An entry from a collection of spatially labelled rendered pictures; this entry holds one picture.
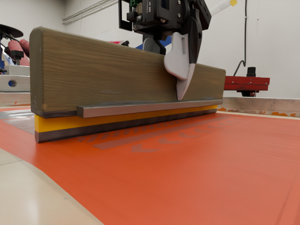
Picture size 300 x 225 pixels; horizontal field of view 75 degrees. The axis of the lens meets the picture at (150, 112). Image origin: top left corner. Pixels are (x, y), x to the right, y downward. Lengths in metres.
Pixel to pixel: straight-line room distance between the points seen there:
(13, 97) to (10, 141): 0.44
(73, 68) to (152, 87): 0.11
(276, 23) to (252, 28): 0.20
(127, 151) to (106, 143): 0.03
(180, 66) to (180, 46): 0.03
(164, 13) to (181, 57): 0.06
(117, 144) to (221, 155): 0.09
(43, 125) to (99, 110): 0.05
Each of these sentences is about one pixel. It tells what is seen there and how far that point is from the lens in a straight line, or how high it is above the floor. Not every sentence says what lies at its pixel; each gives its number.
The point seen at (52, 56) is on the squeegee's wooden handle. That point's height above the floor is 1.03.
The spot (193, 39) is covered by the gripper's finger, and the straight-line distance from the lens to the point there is 0.29.
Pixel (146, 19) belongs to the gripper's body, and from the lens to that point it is 0.26.
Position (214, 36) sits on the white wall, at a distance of 2.54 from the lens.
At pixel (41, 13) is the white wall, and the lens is 5.18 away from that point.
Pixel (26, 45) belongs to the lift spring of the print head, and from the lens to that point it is 1.24.
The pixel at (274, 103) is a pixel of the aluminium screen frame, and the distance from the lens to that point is 0.50.
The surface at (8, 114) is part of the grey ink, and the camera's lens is 0.41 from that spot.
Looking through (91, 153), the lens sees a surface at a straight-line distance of 0.16.
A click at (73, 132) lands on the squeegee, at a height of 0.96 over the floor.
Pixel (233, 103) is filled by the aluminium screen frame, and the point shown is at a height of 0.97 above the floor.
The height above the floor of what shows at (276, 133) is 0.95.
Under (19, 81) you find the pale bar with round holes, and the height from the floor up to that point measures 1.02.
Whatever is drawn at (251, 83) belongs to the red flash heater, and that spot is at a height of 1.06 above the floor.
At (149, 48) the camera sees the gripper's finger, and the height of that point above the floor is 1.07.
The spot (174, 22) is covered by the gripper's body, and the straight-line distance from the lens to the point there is 0.27.
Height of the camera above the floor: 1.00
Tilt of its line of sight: 6 degrees down
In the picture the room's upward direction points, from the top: 1 degrees clockwise
